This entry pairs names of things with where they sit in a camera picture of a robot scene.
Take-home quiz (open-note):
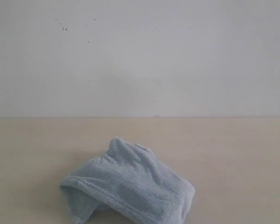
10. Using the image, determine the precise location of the light blue fluffy towel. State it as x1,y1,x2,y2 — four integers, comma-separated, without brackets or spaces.
60,137,195,224

